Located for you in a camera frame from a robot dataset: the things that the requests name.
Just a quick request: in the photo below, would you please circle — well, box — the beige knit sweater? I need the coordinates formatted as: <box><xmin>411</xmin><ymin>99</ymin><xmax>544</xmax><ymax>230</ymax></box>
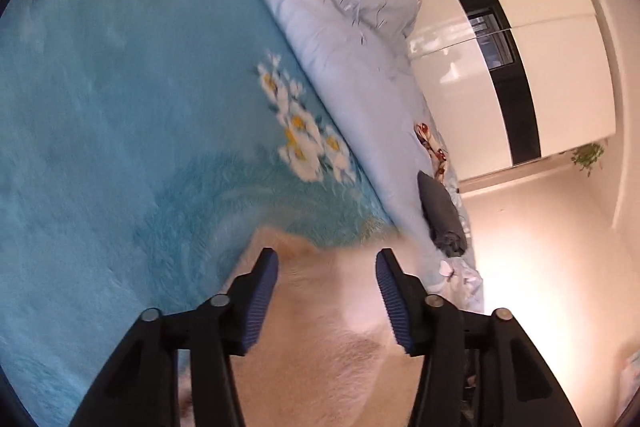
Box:
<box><xmin>177</xmin><ymin>227</ymin><xmax>436</xmax><ymax>427</ymax></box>

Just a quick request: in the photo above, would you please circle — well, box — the teal floral blanket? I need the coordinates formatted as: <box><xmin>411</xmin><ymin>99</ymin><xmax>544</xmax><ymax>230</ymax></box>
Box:
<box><xmin>0</xmin><ymin>0</ymin><xmax>401</xmax><ymax>423</ymax></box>

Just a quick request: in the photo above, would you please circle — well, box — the green potted plant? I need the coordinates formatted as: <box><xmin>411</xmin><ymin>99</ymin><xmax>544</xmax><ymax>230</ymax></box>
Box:
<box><xmin>571</xmin><ymin>141</ymin><xmax>608</xmax><ymax>178</ymax></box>

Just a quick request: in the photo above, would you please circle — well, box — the red white patterned cloth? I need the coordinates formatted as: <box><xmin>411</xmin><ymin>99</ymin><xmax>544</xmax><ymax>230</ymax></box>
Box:
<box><xmin>414</xmin><ymin>122</ymin><xmax>449</xmax><ymax>182</ymax></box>

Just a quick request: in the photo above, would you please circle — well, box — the dark grey garment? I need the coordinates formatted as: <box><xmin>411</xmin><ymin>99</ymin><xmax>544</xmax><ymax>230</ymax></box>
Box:
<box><xmin>417</xmin><ymin>171</ymin><xmax>468</xmax><ymax>258</ymax></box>

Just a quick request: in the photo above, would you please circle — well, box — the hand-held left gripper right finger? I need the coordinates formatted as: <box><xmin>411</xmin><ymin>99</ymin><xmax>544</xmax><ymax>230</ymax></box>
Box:
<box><xmin>375</xmin><ymin>248</ymin><xmax>583</xmax><ymax>427</ymax></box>

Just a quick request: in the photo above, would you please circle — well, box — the light blue floral duvet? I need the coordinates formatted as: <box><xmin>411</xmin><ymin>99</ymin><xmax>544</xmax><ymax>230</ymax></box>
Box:
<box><xmin>220</xmin><ymin>0</ymin><xmax>486</xmax><ymax>313</ymax></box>

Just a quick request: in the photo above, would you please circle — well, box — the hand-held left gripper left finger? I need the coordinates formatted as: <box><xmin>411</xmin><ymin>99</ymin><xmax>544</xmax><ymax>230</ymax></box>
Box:
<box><xmin>67</xmin><ymin>248</ymin><xmax>280</xmax><ymax>427</ymax></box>

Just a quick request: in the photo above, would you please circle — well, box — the white black glossy wardrobe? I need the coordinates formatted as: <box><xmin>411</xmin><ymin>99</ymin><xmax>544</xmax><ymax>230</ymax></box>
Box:
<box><xmin>380</xmin><ymin>0</ymin><xmax>618</xmax><ymax>182</ymax></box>

